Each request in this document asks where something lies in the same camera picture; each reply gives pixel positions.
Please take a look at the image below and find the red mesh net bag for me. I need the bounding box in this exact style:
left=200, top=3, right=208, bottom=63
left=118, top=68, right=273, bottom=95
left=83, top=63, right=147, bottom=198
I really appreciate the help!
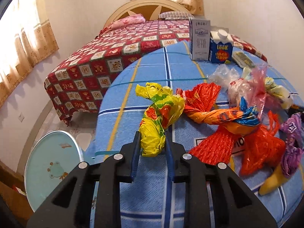
left=189, top=126, right=243, bottom=165

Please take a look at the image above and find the red plastic bag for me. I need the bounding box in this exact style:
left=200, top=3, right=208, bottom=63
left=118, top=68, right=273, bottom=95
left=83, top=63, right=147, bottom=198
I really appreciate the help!
left=240, top=111, right=286, bottom=176

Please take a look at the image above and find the purple wrapper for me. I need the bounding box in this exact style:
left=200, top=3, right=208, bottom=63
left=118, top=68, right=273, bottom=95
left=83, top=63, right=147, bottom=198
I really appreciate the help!
left=280, top=112, right=303, bottom=179

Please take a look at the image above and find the orange blue foil wrapper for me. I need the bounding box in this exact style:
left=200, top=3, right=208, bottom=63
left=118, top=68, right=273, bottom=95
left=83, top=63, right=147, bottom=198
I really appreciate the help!
left=176, top=83, right=260, bottom=136

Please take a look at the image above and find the yellow plastic bag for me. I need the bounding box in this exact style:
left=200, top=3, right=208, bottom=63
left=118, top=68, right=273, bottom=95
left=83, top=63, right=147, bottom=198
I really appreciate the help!
left=135, top=82, right=185, bottom=158

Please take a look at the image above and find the clear white plastic bag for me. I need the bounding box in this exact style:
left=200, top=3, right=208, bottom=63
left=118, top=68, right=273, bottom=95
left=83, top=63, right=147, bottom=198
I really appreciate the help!
left=208, top=64, right=253, bottom=107

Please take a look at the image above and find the pink plastic bag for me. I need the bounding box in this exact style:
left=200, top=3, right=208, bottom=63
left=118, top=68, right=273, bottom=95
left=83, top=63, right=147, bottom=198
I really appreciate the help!
left=248, top=66, right=281, bottom=120

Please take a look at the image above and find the light blue cartoon trash bin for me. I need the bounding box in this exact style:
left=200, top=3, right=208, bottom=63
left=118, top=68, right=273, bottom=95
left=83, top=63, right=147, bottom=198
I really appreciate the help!
left=24, top=130, right=84, bottom=211

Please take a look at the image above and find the wooden dresser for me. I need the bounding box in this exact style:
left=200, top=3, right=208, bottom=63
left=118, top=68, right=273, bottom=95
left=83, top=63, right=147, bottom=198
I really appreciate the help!
left=1, top=162, right=33, bottom=227

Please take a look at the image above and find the blue plaid tablecloth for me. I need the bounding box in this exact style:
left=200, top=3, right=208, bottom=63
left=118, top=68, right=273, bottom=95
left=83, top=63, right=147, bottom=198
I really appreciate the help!
left=86, top=41, right=303, bottom=227

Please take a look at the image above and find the red patterned bed cover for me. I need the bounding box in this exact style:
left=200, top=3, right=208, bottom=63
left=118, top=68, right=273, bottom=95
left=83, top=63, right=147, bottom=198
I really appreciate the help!
left=44, top=20, right=268, bottom=126

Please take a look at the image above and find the clear snack packet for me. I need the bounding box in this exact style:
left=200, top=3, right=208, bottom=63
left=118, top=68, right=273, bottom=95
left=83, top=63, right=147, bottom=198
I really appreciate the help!
left=232, top=51, right=255, bottom=68

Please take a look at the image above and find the blue juice carton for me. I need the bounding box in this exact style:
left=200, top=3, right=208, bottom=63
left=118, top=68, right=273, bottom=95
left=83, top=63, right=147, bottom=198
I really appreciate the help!
left=209, top=29, right=233, bottom=64

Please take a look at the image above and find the grey white milk carton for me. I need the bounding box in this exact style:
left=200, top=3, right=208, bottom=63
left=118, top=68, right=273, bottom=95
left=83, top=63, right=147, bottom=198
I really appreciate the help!
left=189, top=17, right=211, bottom=61

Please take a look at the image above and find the left beige curtain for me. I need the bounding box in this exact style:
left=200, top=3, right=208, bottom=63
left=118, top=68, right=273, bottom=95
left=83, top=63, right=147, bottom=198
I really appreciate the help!
left=1, top=0, right=59, bottom=104

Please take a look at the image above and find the striped pillow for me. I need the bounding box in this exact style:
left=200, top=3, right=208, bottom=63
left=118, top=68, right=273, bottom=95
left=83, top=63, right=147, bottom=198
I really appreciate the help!
left=158, top=11, right=194, bottom=20

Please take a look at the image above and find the pink pillow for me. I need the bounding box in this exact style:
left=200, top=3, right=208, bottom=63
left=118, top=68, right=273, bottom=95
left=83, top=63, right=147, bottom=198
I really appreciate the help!
left=109, top=14, right=146, bottom=30

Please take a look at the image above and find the cream wooden headboard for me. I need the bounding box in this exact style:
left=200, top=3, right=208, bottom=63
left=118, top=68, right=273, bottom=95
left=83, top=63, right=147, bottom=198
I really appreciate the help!
left=104, top=0, right=189, bottom=27

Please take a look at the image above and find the white wall socket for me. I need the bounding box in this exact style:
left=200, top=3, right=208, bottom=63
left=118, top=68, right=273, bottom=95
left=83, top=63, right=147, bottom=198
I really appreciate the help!
left=18, top=113, right=25, bottom=122

